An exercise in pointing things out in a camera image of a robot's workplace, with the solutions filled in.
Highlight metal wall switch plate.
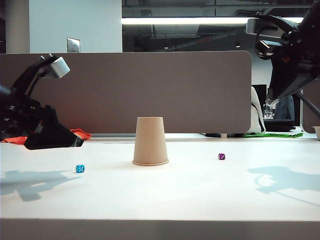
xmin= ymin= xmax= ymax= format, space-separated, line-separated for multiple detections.
xmin=66 ymin=37 xmax=81 ymax=53

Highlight narrow brown desk partition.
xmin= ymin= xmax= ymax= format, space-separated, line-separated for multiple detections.
xmin=300 ymin=81 xmax=320 ymax=134

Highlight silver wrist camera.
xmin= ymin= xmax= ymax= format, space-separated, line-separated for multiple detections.
xmin=245 ymin=14 xmax=299 ymax=36
xmin=11 ymin=53 xmax=71 ymax=98

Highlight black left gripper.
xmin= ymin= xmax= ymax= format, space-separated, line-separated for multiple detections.
xmin=0 ymin=94 xmax=85 ymax=151

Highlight long ceiling light strip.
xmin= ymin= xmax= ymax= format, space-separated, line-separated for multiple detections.
xmin=121 ymin=16 xmax=305 ymax=25

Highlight dark blue jacket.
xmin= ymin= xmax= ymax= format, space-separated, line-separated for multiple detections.
xmin=274 ymin=94 xmax=296 ymax=121

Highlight black diagonal pole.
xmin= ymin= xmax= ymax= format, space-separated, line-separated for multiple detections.
xmin=294 ymin=90 xmax=320 ymax=115

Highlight brown paper cup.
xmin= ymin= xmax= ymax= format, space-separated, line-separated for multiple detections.
xmin=131 ymin=116 xmax=170 ymax=167

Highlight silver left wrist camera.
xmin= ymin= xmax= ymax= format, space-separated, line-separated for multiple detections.
xmin=11 ymin=53 xmax=71 ymax=98

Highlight black tray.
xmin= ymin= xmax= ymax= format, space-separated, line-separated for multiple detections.
xmin=263 ymin=119 xmax=295 ymax=132

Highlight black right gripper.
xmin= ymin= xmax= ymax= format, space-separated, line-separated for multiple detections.
xmin=254 ymin=31 xmax=320 ymax=105

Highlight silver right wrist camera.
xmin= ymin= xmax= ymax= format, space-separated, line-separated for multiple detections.
xmin=245 ymin=14 xmax=299 ymax=36

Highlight orange cloth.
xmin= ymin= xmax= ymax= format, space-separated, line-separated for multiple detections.
xmin=1 ymin=128 xmax=92 ymax=145

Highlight black computer monitor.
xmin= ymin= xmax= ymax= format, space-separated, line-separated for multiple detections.
xmin=251 ymin=84 xmax=268 ymax=106

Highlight wide brown desk partition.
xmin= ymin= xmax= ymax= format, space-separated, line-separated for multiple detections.
xmin=0 ymin=50 xmax=252 ymax=134

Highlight green tape strip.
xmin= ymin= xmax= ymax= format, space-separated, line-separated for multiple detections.
xmin=243 ymin=132 xmax=304 ymax=139

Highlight clear glass container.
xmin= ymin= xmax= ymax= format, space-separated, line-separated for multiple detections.
xmin=262 ymin=103 xmax=275 ymax=119

